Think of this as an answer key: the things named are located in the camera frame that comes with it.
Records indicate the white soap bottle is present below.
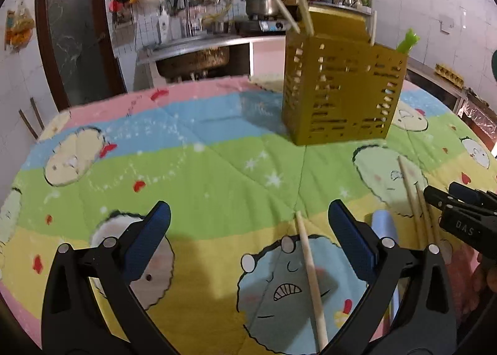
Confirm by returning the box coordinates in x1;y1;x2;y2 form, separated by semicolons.
157;9;171;43

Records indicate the clear plastic sheet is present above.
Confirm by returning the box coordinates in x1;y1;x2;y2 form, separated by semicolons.
458;89;497;154

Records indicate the yellow egg carton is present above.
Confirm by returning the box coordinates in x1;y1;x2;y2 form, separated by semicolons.
435;63;466;85

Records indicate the thin wooden stick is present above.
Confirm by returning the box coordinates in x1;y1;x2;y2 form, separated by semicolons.
19;108;39;141
30;98;45;132

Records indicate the steel faucet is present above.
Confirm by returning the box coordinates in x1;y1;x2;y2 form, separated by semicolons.
182;5;204;39

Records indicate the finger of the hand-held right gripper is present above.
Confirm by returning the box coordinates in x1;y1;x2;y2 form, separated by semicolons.
423;186;459;219
448;182;497;208

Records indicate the stainless steel pot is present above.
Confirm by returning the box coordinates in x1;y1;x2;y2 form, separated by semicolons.
244;0;280;17

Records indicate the brown door with frosted glass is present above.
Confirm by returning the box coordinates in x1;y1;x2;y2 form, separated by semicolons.
35;0;129;107

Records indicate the plastic bag with orange contents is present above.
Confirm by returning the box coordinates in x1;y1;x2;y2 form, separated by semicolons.
4;0;35;53

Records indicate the green-handled metal fork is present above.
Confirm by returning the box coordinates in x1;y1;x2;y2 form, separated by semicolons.
396;28;420;54

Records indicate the gold perforated utensil holder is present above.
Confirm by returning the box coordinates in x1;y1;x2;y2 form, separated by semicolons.
281;5;408;146

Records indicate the colourful cartoon printed blanket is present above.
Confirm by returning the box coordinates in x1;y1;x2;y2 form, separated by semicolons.
0;73;497;355

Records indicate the person's right hand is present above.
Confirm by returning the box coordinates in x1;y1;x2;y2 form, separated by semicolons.
472;252;497;295

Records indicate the stainless steel sink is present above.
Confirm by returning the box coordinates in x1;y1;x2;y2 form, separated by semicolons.
136;34;253;80

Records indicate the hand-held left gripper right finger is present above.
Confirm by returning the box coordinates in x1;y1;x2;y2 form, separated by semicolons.
322;200;459;355

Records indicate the gas stove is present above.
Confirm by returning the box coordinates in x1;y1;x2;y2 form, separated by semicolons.
235;15;288;35

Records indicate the tiled kitchen counter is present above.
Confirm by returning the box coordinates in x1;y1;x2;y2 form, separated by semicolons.
248;34;470;111

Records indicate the small framed picture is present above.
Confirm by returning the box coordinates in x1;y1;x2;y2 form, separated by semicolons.
112;9;135;29

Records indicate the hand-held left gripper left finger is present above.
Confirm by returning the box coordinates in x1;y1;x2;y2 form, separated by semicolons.
41;201;179;355

